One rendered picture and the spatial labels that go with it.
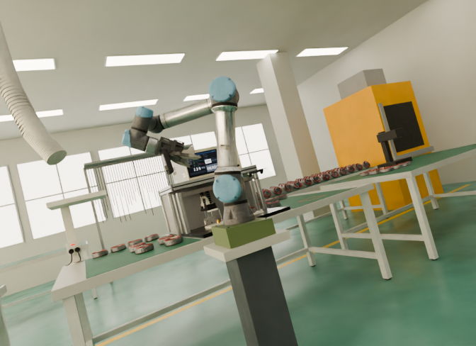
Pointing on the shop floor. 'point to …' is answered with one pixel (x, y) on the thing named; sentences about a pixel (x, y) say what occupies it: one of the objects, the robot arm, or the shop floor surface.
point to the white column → (289, 121)
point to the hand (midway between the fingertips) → (196, 164)
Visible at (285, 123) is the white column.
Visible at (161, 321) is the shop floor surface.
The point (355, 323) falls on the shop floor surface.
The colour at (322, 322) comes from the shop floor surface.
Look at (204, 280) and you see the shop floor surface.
